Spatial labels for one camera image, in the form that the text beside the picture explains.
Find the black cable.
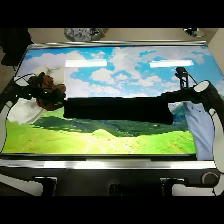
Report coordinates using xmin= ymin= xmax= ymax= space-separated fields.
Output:
xmin=12 ymin=73 xmax=36 ymax=86

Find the brown garment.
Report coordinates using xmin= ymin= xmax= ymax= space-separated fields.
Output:
xmin=27 ymin=72 xmax=67 ymax=112

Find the white garment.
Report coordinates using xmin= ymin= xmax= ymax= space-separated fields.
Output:
xmin=7 ymin=64 xmax=66 ymax=125

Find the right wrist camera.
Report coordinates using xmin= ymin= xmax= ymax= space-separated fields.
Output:
xmin=175 ymin=66 xmax=190 ymax=92

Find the light blue garment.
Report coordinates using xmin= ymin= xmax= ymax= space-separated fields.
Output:
xmin=182 ymin=100 xmax=215 ymax=162

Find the black garment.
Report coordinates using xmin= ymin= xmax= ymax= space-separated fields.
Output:
xmin=62 ymin=96 xmax=175 ymax=126

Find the grey patterned garment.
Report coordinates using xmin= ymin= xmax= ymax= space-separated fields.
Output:
xmin=63 ymin=27 xmax=108 ymax=43

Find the silver frame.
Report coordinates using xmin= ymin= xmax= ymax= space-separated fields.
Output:
xmin=0 ymin=39 xmax=224 ymax=197

